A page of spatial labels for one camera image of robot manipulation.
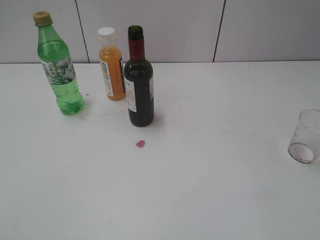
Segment dark red wine bottle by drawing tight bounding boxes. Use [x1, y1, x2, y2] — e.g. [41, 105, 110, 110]
[124, 25, 154, 127]

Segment transparent plastic cup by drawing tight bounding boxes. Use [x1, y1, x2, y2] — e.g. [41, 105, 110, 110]
[287, 109, 320, 164]

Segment orange juice bottle white cap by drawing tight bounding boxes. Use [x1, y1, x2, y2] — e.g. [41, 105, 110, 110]
[97, 27, 126, 101]

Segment green plastic soda bottle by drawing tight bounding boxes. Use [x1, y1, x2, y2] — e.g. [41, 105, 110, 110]
[33, 11, 85, 115]

